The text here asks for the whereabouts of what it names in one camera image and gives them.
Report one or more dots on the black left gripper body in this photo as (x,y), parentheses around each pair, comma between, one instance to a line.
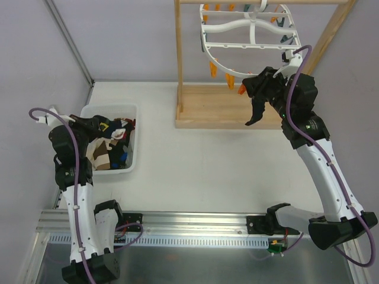
(89,126)

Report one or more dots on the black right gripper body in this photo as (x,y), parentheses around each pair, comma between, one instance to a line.
(265,89)

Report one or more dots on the navy santa sock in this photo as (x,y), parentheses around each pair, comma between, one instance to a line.
(115,130)
(258,108)

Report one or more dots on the orange clothespin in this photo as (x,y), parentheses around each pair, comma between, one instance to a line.
(213,70)
(242,89)
(230,79)

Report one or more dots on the white plastic clip hanger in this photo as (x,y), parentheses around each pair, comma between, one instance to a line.
(278,22)

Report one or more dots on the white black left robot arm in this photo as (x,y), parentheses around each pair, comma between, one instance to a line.
(92,227)

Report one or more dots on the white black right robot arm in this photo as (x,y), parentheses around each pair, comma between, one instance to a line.
(343,217)

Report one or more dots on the pile of dark socks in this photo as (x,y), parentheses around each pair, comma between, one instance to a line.
(119,153)

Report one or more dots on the wooden hanger stand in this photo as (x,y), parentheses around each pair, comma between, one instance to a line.
(213,106)

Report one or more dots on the beige brown sock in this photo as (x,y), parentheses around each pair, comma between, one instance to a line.
(98,153)

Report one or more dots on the white perforated plastic basket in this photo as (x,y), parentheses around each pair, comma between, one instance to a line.
(111,112)

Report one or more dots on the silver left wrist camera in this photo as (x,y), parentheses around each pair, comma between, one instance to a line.
(52,118)

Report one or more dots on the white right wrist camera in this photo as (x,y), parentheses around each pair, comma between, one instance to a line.
(292,60)

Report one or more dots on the aluminium mounting rail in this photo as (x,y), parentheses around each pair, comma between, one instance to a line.
(164,223)

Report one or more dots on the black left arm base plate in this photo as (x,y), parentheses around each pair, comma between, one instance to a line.
(128,218)

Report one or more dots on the white slotted cable duct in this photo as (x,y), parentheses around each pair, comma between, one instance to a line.
(179,241)

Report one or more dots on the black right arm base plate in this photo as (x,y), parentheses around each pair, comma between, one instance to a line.
(257,225)

